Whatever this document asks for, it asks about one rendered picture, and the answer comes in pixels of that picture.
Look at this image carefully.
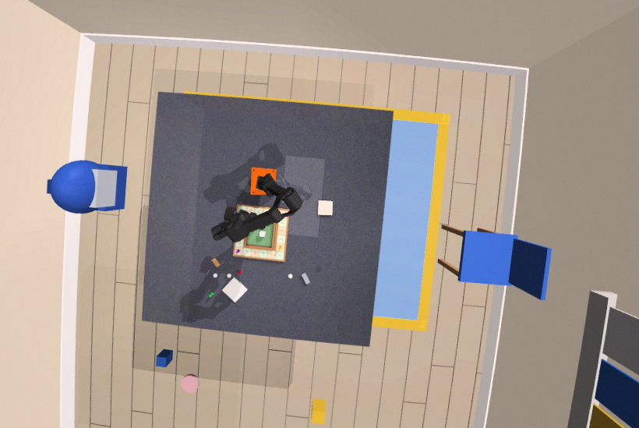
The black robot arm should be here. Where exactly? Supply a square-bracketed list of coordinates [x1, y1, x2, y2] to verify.
[211, 173, 303, 243]

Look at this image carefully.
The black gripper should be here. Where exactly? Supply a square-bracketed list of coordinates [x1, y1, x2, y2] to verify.
[224, 207, 256, 221]

